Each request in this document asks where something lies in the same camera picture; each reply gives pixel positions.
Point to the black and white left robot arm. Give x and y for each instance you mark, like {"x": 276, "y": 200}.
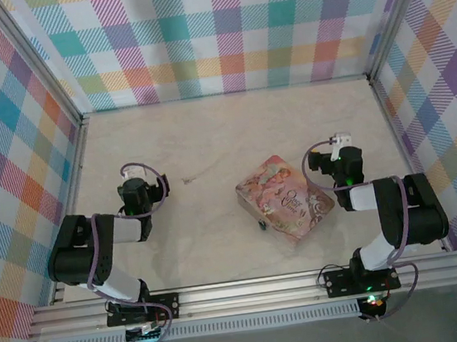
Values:
{"x": 72, "y": 257}

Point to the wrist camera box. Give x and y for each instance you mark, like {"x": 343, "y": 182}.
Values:
{"x": 341, "y": 138}
{"x": 132, "y": 174}

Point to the aluminium frame post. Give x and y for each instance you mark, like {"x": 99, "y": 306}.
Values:
{"x": 39, "y": 62}
{"x": 396, "y": 12}

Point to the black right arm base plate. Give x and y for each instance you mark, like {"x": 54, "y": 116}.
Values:
{"x": 338, "y": 282}

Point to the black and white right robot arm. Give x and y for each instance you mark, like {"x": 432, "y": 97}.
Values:
{"x": 421, "y": 214}

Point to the wide aluminium mounting rail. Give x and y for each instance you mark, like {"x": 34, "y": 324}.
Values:
{"x": 248, "y": 295}

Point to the aluminium table edge rail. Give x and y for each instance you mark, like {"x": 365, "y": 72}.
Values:
{"x": 75, "y": 177}
{"x": 393, "y": 125}

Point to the thin aluminium edge strip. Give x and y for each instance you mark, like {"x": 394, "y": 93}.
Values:
{"x": 223, "y": 95}

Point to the small blue padlock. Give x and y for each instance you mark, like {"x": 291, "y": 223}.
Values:
{"x": 262, "y": 225}

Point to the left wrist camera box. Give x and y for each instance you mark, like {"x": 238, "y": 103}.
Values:
{"x": 132, "y": 174}

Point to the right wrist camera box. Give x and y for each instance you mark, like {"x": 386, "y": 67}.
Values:
{"x": 341, "y": 138}

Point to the pink fairy picture tin box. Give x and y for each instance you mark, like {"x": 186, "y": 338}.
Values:
{"x": 286, "y": 201}

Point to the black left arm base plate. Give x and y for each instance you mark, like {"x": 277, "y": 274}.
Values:
{"x": 168, "y": 305}

